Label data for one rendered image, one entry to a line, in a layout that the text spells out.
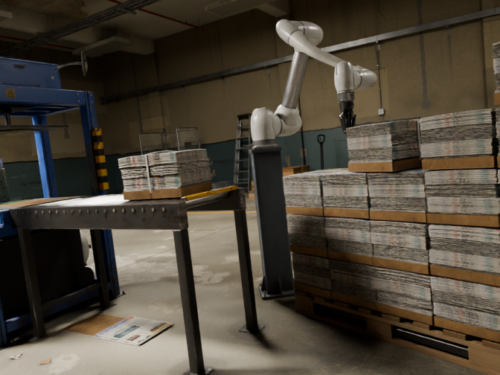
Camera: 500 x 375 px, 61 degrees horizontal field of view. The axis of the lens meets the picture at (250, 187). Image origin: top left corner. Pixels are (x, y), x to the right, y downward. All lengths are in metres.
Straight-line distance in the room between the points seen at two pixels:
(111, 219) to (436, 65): 7.53
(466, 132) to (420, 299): 0.77
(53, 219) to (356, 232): 1.63
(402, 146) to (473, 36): 6.95
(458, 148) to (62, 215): 1.97
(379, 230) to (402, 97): 6.95
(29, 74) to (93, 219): 1.32
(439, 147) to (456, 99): 6.91
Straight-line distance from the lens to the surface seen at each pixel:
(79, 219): 2.39
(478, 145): 1.85
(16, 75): 3.23
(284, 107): 2.93
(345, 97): 2.35
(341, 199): 2.22
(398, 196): 2.03
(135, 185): 2.27
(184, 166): 2.11
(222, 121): 10.63
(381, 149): 2.04
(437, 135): 1.91
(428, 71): 8.91
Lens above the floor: 0.99
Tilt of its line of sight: 5 degrees down
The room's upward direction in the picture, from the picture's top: 6 degrees counter-clockwise
